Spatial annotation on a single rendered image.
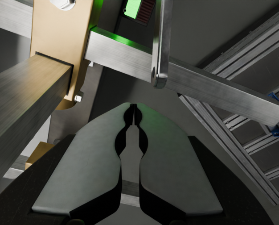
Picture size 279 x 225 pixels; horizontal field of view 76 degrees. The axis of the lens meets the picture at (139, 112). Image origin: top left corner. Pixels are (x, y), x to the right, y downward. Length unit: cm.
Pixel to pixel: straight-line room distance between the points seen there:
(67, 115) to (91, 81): 10
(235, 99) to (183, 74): 7
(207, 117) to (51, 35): 90
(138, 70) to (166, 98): 97
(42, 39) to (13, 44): 28
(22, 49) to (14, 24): 25
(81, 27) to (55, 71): 5
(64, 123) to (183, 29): 81
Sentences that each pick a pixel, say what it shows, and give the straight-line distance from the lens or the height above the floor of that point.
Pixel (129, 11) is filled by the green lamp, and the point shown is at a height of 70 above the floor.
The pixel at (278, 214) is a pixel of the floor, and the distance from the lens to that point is 259.
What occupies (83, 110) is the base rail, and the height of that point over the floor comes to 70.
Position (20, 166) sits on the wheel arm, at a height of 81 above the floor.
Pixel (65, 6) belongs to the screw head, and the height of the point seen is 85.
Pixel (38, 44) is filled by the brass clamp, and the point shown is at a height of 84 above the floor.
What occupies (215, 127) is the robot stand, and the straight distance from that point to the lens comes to 107.
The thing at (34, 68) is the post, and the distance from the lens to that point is 18.
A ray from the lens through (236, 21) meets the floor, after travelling 114.
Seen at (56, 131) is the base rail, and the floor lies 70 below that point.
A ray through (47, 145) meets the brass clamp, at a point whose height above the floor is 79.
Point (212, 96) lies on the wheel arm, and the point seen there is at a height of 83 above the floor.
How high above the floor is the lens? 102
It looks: 58 degrees down
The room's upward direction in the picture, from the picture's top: 180 degrees clockwise
